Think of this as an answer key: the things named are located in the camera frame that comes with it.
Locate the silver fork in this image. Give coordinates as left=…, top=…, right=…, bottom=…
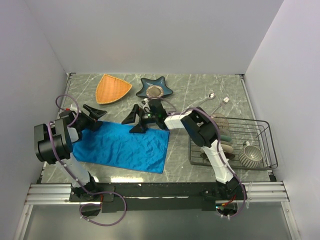
left=211, top=96, right=230, bottom=115

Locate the grey ribbed mug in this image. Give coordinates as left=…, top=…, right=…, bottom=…
left=238, top=141, right=263, bottom=169

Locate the blue cloth napkin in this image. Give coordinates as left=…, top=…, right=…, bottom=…
left=72, top=121, right=170, bottom=174

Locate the green plate in rack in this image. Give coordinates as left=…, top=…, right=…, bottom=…
left=220, top=135, right=232, bottom=143

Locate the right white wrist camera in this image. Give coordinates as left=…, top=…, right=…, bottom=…
left=141, top=98, right=151, bottom=113

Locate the orange woven basket tray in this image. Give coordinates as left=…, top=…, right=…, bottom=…
left=95, top=74, right=132, bottom=105

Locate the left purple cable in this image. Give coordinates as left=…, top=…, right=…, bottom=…
left=48, top=94, right=128, bottom=227

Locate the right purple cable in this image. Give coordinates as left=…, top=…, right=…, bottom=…
left=143, top=97, right=248, bottom=221

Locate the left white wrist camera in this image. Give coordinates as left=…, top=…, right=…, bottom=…
left=65, top=103, right=79, bottom=113

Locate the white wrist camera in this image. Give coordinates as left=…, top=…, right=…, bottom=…
left=141, top=98, right=151, bottom=113
left=65, top=103, right=79, bottom=113

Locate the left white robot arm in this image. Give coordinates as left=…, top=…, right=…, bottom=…
left=33, top=104, right=107, bottom=201

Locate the purple cable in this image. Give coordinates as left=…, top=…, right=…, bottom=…
left=143, top=97, right=248, bottom=221
left=48, top=94, right=128, bottom=227

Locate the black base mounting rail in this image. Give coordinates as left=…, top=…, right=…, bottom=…
left=69, top=180, right=247, bottom=213

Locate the dark blue star dish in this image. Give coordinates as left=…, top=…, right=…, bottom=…
left=135, top=76, right=174, bottom=98

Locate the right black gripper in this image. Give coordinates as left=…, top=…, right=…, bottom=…
left=122, top=104, right=159, bottom=134

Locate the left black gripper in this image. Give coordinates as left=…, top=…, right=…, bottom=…
left=74, top=104, right=107, bottom=132

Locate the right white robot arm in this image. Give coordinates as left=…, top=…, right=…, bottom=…
left=121, top=98, right=247, bottom=200

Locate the black wire dish rack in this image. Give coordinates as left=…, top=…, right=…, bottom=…
left=188, top=117, right=279, bottom=171

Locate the silver spoon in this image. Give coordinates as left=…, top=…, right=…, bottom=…
left=187, top=92, right=216, bottom=109

